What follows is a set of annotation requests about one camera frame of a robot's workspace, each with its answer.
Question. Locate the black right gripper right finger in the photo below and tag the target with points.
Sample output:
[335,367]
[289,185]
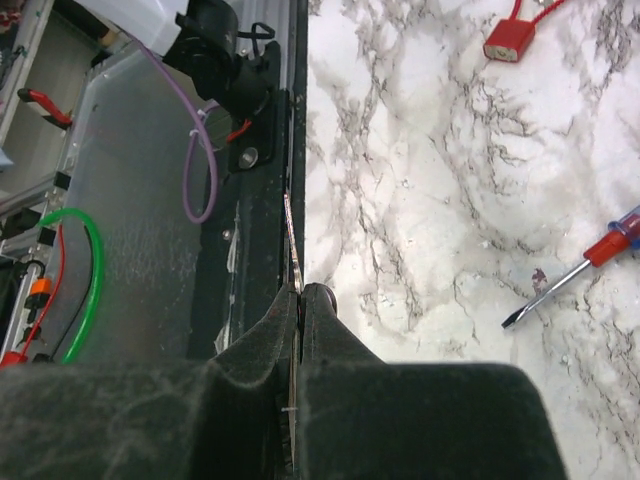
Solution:
[361,418]

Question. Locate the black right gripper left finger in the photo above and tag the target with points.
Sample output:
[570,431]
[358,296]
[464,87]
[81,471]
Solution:
[216,419]

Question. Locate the red cable lock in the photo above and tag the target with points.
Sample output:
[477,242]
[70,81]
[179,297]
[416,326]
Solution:
[512,36]

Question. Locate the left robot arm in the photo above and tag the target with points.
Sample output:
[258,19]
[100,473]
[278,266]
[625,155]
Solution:
[202,40]

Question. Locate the green cable lock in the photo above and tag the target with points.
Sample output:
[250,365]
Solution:
[87,308]

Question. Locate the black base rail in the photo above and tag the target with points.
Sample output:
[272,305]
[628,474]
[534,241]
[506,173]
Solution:
[244,257]

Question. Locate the aluminium frame rail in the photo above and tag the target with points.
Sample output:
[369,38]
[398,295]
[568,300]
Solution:
[39,257]

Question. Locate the blue handled screwdriver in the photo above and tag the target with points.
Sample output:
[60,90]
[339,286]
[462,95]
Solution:
[622,235]

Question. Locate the red handled tool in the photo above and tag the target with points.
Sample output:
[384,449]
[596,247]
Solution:
[45,107]

